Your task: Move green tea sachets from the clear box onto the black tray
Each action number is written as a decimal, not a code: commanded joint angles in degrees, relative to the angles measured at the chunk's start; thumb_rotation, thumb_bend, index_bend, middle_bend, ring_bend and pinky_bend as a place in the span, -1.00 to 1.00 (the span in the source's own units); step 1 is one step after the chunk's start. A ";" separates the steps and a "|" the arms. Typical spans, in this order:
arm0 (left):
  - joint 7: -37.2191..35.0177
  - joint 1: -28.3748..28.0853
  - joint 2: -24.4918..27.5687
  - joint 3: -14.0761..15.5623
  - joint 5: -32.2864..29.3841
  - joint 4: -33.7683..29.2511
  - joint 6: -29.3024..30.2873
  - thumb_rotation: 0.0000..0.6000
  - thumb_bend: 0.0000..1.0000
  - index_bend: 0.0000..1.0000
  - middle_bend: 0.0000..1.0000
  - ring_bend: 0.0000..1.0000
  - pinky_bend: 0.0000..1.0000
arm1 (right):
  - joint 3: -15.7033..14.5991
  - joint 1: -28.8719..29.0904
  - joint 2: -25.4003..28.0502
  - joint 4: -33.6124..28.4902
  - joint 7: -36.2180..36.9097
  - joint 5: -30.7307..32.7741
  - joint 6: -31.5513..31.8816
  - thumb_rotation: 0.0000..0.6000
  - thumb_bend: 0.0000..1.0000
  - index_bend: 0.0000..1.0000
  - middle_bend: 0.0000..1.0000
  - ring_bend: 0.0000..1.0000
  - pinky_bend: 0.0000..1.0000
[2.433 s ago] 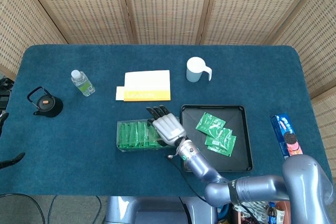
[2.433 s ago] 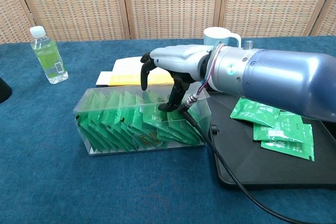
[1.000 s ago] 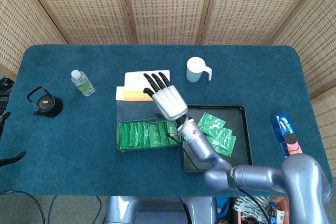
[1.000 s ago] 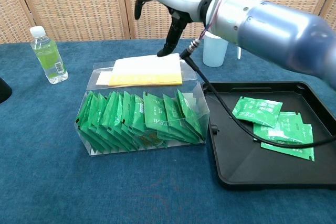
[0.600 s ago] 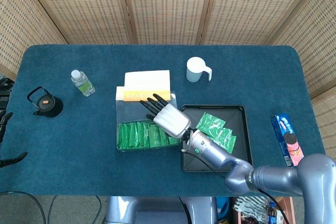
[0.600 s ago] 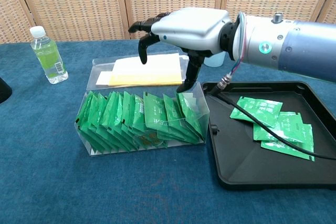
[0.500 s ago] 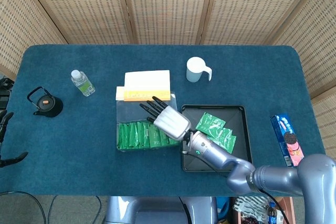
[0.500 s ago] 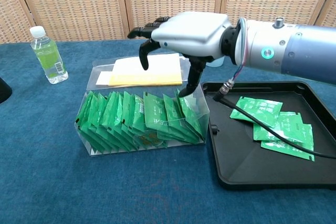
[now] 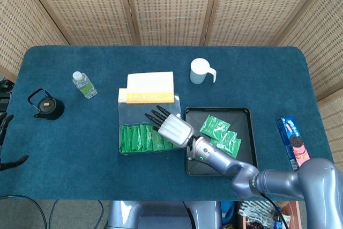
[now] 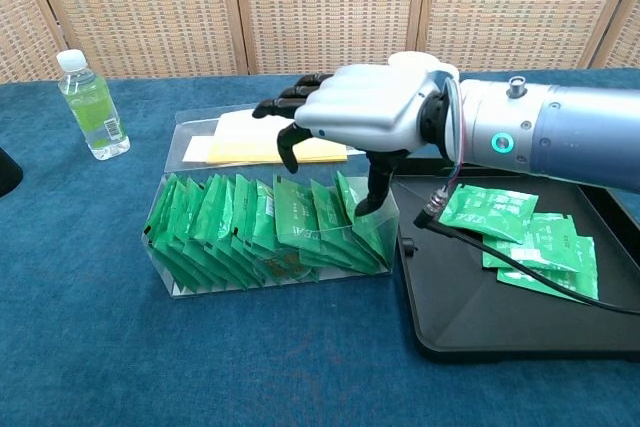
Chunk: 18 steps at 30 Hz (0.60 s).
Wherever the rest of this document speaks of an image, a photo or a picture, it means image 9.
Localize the black cast iron teapot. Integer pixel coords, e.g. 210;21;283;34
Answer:
27;88;65;121

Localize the white plastic mug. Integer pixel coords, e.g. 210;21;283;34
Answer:
190;57;217;85

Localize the blue cookie package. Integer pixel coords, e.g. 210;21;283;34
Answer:
275;116;311;171

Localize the blue carpet table cover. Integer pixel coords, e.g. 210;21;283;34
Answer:
0;45;334;202

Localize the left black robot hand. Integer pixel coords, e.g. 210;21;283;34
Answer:
0;112;29;172

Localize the black plastic tray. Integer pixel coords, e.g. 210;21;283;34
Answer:
184;106;259;177

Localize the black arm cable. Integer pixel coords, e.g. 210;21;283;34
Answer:
261;191;290;229

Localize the black floor cable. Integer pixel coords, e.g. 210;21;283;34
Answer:
0;194;48;229
49;200;60;229
93;200;106;229

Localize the woven folding screen panel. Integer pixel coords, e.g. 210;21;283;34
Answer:
20;0;138;46
122;0;221;47
317;96;343;165
274;0;343;102
0;0;69;82
203;0;329;47

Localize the black equipment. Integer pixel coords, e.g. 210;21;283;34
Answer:
0;78;13;112

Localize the cola bottle blue label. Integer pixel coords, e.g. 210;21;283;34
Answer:
272;212;282;229

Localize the black-and-white striped cloth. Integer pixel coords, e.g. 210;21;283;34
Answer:
237;201;274;224

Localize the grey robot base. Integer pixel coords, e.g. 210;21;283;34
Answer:
107;201;223;229

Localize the orange storage crate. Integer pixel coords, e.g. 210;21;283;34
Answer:
235;201;301;229

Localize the clear water bottle green label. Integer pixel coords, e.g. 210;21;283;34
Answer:
72;71;98;99

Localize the white and yellow flat box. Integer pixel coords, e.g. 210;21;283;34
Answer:
125;71;175;105

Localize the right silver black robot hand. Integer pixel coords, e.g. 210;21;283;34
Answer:
144;105;195;150

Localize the transparent plastic box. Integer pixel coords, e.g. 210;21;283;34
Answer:
118;93;186;156

